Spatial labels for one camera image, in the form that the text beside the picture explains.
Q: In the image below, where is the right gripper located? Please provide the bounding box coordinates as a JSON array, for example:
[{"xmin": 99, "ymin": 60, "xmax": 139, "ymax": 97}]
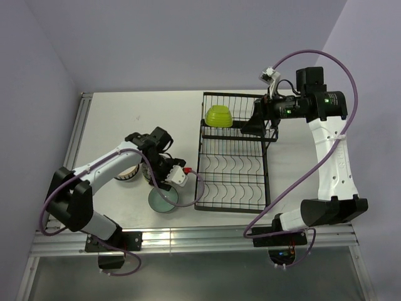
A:
[{"xmin": 240, "ymin": 85, "xmax": 305, "ymax": 137}]

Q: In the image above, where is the white bowl with striped outside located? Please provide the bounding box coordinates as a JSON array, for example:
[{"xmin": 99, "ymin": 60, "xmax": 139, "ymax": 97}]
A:
[{"xmin": 114, "ymin": 165, "xmax": 140, "ymax": 181}]

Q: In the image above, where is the teal dashed ceramic bowl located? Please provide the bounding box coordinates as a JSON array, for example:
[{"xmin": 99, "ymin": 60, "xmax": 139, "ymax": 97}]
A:
[{"xmin": 148, "ymin": 186, "xmax": 179, "ymax": 213}]

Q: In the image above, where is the green square bowl white inside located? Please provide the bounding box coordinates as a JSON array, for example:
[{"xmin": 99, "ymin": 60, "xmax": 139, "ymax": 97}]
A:
[{"xmin": 205, "ymin": 105, "xmax": 233, "ymax": 128}]

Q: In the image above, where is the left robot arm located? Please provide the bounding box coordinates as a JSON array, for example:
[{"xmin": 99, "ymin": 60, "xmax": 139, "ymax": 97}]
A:
[{"xmin": 44, "ymin": 127, "xmax": 187, "ymax": 250}]

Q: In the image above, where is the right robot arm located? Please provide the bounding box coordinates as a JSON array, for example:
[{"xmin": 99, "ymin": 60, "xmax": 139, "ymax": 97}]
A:
[{"xmin": 241, "ymin": 66, "xmax": 368, "ymax": 245}]

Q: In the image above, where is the leaf patterned bowl stack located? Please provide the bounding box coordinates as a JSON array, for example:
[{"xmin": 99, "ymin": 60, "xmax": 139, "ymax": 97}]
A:
[{"xmin": 141, "ymin": 162, "xmax": 155, "ymax": 186}]

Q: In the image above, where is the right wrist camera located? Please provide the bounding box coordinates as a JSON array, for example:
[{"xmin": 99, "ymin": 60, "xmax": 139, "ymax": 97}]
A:
[{"xmin": 259, "ymin": 67, "xmax": 281, "ymax": 97}]

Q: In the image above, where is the black wire dish rack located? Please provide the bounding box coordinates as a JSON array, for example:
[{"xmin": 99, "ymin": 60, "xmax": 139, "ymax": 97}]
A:
[{"xmin": 194, "ymin": 92, "xmax": 278, "ymax": 213}]

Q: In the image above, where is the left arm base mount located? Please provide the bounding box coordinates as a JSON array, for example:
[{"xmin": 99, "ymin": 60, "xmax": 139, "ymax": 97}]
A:
[{"xmin": 84, "ymin": 231, "xmax": 143, "ymax": 277}]

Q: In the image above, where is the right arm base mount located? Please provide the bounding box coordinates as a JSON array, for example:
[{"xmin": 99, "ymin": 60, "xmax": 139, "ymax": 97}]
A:
[{"xmin": 253, "ymin": 233, "xmax": 308, "ymax": 267}]

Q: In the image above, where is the aluminium frame rail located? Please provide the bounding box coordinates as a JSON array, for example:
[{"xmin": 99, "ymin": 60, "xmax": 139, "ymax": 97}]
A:
[{"xmin": 17, "ymin": 91, "xmax": 377, "ymax": 300}]

